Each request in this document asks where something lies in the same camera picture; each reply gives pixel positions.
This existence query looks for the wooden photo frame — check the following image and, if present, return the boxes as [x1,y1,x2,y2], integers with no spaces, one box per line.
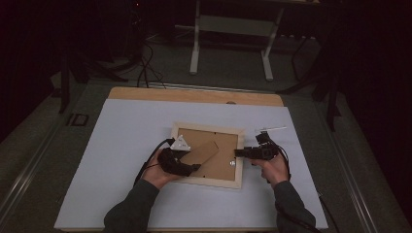
[170,120,246,190]

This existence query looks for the floor socket plate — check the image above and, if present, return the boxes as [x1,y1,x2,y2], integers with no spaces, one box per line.
[66,113,90,127]

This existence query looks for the black metal stand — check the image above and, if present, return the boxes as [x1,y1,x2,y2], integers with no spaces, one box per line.
[276,32,343,132]
[57,48,129,115]

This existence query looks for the white table mat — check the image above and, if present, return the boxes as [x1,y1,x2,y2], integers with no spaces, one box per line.
[53,98,328,230]

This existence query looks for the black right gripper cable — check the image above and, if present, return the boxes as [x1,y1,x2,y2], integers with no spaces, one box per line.
[276,144,340,233]

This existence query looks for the person's right hand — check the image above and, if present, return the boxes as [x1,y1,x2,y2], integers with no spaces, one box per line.
[251,154,291,189]

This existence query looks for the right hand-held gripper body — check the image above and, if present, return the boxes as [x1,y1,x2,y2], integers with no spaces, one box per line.
[251,126,288,161]

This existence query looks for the black floor cables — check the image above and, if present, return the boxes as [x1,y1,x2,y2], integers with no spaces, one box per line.
[135,40,167,89]

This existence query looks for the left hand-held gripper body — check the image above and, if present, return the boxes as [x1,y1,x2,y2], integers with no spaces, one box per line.
[157,135,192,178]

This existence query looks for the person's left hand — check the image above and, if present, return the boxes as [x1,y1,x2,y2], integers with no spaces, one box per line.
[141,150,183,191]

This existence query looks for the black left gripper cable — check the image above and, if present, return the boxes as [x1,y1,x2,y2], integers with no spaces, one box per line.
[133,138,175,188]

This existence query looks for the white metal desk frame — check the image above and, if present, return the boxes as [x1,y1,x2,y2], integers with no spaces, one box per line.
[189,0,320,82]

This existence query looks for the metal floor rail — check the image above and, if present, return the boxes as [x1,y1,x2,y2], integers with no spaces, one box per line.
[315,103,380,233]
[0,113,66,216]

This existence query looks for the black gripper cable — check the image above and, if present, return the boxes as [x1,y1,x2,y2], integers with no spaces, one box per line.
[276,144,340,233]
[133,138,175,188]

